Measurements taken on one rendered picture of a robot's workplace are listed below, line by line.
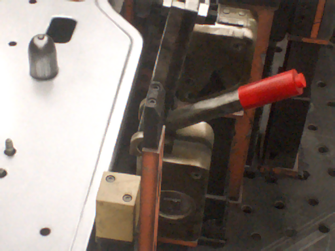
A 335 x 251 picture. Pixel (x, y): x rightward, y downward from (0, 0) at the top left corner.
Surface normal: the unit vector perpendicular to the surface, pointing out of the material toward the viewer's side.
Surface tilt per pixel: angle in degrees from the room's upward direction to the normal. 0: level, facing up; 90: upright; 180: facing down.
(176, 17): 90
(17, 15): 0
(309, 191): 0
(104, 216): 90
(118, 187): 0
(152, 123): 90
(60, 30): 90
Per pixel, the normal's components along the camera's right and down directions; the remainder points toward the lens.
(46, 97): 0.05, -0.72
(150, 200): -0.15, 0.68
